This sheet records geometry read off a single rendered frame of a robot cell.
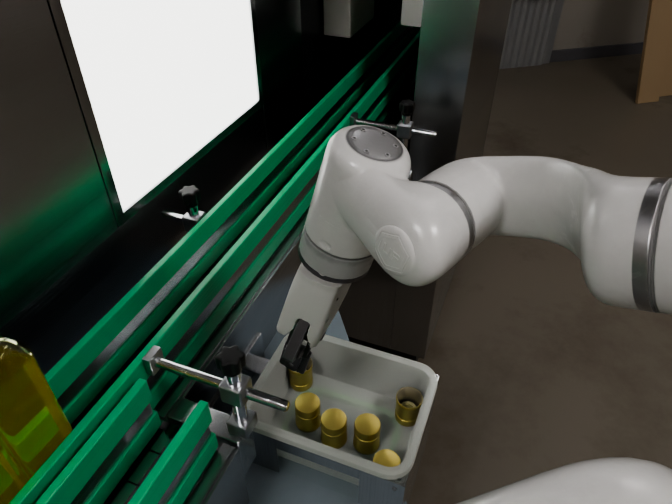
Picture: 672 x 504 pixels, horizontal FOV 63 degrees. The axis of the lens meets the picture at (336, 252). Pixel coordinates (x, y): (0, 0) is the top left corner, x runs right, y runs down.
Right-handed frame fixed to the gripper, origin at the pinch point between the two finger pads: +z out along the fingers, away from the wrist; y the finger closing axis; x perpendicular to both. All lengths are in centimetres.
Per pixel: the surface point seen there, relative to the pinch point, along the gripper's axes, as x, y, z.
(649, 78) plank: 95, -335, 56
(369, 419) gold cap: 11.3, -0.5, 9.3
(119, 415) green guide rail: -12.2, 17.9, 0.2
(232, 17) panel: -35, -41, -14
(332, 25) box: -32, -86, -1
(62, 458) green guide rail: -14.2, 23.4, 1.1
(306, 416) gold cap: 3.7, 1.7, 12.1
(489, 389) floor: 49, -78, 83
